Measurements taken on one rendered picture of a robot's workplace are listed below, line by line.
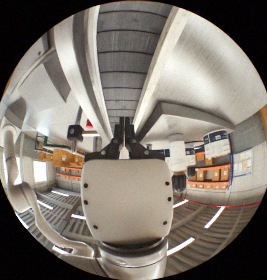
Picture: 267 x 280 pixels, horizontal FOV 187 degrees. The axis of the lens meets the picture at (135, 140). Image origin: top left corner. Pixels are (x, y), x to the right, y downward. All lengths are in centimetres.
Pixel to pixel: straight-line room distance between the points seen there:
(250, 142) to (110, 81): 453
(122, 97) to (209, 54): 23
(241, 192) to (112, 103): 497
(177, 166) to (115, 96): 39
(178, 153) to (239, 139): 420
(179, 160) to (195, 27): 49
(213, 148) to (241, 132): 401
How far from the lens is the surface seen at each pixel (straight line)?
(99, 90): 19
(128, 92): 19
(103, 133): 15
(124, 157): 35
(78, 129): 18
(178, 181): 47
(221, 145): 58
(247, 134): 452
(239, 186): 482
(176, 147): 46
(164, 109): 29
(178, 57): 21
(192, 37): 21
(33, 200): 50
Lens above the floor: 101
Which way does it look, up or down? 14 degrees down
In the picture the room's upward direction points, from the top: 178 degrees clockwise
